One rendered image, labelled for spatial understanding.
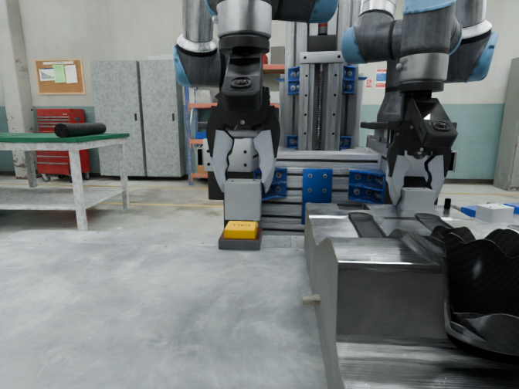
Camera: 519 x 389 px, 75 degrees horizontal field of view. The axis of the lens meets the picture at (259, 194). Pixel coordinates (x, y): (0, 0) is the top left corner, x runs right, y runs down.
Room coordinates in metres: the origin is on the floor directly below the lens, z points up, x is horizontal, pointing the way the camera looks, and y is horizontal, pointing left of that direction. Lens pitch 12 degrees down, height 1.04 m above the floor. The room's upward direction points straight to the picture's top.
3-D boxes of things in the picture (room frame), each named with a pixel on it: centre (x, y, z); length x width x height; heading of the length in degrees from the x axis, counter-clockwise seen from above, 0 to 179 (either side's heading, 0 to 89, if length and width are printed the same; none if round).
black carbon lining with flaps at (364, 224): (0.38, -0.21, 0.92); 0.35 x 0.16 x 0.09; 176
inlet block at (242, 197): (0.53, 0.02, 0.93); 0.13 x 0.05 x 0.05; 176
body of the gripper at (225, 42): (0.52, 0.02, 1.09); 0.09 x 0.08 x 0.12; 176
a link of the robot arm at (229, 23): (0.51, 0.02, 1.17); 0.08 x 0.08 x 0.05
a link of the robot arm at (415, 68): (0.61, -0.27, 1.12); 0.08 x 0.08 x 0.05
